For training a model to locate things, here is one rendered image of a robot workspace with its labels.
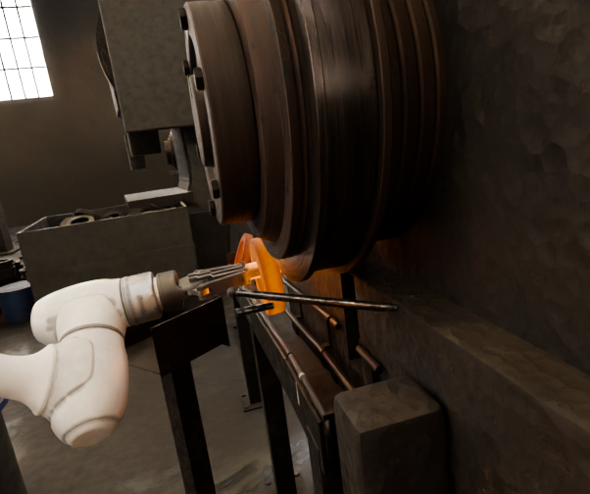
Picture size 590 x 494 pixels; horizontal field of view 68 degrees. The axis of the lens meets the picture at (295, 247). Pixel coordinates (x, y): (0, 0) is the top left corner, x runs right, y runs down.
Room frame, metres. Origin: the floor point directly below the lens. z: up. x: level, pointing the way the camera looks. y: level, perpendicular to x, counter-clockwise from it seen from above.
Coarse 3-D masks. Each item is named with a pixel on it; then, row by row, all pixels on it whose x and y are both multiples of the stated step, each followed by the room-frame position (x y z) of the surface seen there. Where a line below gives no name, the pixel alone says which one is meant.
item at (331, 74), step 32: (288, 0) 0.45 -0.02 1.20; (320, 0) 0.43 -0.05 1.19; (352, 0) 0.44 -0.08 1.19; (320, 32) 0.42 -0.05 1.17; (352, 32) 0.43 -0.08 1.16; (320, 64) 0.40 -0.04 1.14; (352, 64) 0.42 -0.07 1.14; (320, 96) 0.40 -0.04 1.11; (352, 96) 0.42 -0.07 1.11; (320, 128) 0.40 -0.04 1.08; (352, 128) 0.42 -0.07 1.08; (320, 160) 0.41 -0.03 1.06; (352, 160) 0.43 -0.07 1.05; (320, 192) 0.42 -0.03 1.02; (352, 192) 0.44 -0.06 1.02; (320, 224) 0.44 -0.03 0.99; (352, 224) 0.47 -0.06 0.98; (320, 256) 0.49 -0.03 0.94; (352, 256) 0.52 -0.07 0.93
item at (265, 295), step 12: (228, 288) 0.53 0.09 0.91; (276, 300) 0.52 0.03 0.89; (288, 300) 0.51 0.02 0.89; (300, 300) 0.51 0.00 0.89; (312, 300) 0.51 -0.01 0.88; (324, 300) 0.50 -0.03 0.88; (336, 300) 0.50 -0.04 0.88; (348, 300) 0.50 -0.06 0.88; (360, 300) 0.50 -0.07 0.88; (240, 312) 0.52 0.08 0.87; (252, 312) 0.53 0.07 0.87
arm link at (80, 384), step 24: (72, 336) 0.65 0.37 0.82; (96, 336) 0.65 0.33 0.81; (120, 336) 0.68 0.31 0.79; (0, 360) 0.57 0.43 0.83; (24, 360) 0.58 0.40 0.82; (48, 360) 0.58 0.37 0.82; (72, 360) 0.59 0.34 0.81; (96, 360) 0.61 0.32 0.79; (120, 360) 0.64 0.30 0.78; (0, 384) 0.55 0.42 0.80; (24, 384) 0.56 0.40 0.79; (48, 384) 0.56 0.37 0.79; (72, 384) 0.56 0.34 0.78; (96, 384) 0.58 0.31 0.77; (120, 384) 0.60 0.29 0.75; (48, 408) 0.56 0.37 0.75; (72, 408) 0.55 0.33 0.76; (96, 408) 0.55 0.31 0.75; (120, 408) 0.58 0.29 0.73; (72, 432) 0.54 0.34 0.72; (96, 432) 0.55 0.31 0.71
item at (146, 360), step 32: (160, 320) 1.19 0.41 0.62; (192, 320) 0.97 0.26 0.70; (224, 320) 1.04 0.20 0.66; (128, 352) 1.07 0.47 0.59; (160, 352) 0.90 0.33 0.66; (192, 352) 0.96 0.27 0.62; (192, 384) 1.03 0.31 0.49; (192, 416) 1.02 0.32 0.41; (192, 448) 1.01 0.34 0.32; (192, 480) 1.00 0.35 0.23
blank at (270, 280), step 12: (252, 240) 0.82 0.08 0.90; (252, 252) 0.84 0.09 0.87; (264, 252) 0.78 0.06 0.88; (264, 264) 0.76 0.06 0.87; (276, 264) 0.76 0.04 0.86; (264, 276) 0.75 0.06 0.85; (276, 276) 0.75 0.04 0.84; (264, 288) 0.77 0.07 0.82; (276, 288) 0.75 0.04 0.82; (264, 300) 0.81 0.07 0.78; (276, 312) 0.78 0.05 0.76
